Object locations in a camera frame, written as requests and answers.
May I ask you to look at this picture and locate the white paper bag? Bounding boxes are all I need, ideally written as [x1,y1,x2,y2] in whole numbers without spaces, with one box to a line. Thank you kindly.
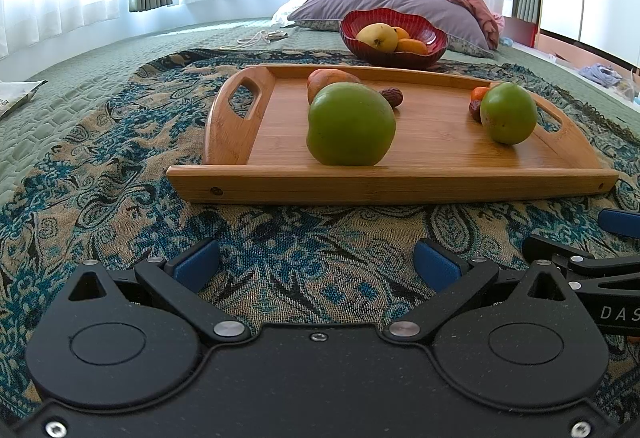
[0,78,49,119]

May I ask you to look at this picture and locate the white cord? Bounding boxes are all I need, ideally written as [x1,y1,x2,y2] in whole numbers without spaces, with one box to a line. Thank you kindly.
[235,30,289,49]

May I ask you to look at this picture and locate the white pillow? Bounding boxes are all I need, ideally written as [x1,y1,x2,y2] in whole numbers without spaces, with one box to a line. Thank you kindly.
[270,0,326,24]

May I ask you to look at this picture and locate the large orange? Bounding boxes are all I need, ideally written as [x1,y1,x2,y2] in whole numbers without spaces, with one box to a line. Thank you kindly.
[306,68,362,104]

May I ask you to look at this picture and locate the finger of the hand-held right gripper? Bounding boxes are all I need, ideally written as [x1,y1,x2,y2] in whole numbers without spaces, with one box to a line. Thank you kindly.
[598,209,640,235]
[522,234,640,281]

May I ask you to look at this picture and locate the wooden bed frame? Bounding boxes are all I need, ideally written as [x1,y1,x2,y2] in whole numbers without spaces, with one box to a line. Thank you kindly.
[502,15,640,83]

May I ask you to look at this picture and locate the paisley patterned blanket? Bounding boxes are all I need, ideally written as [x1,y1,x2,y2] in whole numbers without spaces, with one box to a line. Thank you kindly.
[0,48,640,424]

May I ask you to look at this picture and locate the red ribbed bowl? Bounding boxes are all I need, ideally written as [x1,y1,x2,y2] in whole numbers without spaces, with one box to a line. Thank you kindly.
[339,8,449,70]

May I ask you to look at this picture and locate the green apple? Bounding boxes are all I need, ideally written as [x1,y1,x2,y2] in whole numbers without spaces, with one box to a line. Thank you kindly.
[479,82,538,146]
[306,82,397,167]

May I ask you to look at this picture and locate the green quilted bedspread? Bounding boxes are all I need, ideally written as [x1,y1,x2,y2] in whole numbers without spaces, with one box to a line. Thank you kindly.
[0,16,640,199]

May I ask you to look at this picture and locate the wooden serving tray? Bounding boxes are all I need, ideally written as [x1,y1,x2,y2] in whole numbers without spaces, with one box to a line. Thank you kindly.
[166,64,620,205]

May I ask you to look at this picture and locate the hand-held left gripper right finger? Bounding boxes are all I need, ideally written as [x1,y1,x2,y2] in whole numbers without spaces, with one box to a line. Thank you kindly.
[385,239,571,343]

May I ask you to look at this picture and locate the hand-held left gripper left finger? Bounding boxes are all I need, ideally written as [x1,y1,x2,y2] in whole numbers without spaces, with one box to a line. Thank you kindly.
[67,239,251,344]

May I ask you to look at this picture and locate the light blue cloth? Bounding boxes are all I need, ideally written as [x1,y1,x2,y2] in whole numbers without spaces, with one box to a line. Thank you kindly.
[580,64,623,87]

